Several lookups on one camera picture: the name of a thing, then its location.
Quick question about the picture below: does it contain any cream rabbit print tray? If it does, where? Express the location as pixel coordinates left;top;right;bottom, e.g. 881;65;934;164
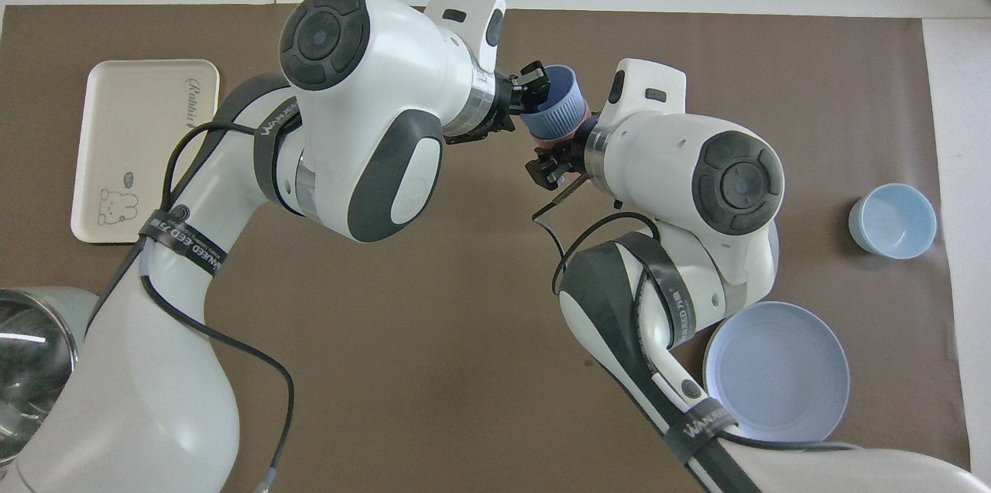
70;60;221;245

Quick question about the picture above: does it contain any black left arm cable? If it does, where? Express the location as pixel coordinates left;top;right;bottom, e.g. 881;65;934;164
139;122;297;493

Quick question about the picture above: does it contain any light blue bowl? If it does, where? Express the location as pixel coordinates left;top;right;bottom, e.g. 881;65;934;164
849;183;938;260

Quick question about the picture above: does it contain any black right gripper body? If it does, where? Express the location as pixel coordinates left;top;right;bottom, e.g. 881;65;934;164
563;115;597;174

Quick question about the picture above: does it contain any pale blue plate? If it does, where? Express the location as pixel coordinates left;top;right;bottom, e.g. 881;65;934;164
703;301;851;446

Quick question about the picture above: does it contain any glass pot lid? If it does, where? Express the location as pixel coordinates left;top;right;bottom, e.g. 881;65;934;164
0;300;80;449

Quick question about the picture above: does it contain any mint green electric pot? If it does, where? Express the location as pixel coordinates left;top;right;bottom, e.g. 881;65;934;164
0;286;103;471

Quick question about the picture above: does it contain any brown table mat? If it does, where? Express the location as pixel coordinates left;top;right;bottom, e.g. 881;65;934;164
0;4;975;493

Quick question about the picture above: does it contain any blue ribbed cup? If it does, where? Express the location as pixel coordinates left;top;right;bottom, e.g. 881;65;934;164
519;66;583;140

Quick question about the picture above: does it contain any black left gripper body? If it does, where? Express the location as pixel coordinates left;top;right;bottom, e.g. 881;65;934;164
489;73;529;140

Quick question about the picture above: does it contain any pink cup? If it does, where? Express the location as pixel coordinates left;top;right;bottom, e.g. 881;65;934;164
534;97;594;150

